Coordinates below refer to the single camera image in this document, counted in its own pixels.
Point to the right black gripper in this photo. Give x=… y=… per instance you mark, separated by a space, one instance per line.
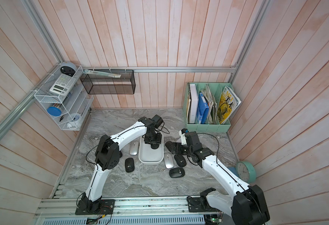
x=179 y=146

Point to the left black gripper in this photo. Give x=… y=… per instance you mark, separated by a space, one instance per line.
x=158 y=140

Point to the black mouse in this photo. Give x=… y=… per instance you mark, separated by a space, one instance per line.
x=129 y=165
x=154 y=146
x=177 y=172
x=180 y=160

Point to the silver mouse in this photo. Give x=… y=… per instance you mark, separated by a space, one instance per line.
x=168 y=160
x=134 y=147

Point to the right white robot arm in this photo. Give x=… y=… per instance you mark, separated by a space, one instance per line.
x=244 y=203

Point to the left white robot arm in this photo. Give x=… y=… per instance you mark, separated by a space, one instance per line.
x=108 y=155

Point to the white storage box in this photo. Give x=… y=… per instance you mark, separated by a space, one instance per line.
x=150 y=156

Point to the white book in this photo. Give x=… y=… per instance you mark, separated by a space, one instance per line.
x=193 y=103

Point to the blue folder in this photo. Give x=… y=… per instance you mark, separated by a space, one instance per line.
x=202 y=109

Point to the newspaper bundle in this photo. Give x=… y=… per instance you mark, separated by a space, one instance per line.
x=210 y=117

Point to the green file organizer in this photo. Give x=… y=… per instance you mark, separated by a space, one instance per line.
x=215 y=89

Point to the blue wallet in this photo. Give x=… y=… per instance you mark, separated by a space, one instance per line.
x=233 y=170

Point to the yellow magazine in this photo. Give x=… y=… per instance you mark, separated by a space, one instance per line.
x=228 y=103

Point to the green alarm clock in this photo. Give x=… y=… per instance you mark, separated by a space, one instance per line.
x=246 y=171

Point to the white cup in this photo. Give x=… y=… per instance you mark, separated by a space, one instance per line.
x=74 y=120

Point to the blue lid jar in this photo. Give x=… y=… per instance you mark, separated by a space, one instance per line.
x=55 y=109

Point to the white calculator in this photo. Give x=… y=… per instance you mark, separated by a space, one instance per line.
x=63 y=85

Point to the round grey speaker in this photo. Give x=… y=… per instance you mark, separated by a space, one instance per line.
x=68 y=68

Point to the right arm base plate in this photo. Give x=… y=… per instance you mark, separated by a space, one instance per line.
x=199 y=204

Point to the aluminium rail frame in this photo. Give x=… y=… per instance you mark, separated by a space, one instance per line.
x=163 y=210

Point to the black wire basket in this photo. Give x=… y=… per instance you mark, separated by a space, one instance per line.
x=108 y=81

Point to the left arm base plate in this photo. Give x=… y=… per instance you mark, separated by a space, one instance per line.
x=105 y=206

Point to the white wire shelf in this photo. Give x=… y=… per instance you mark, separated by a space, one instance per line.
x=77 y=100

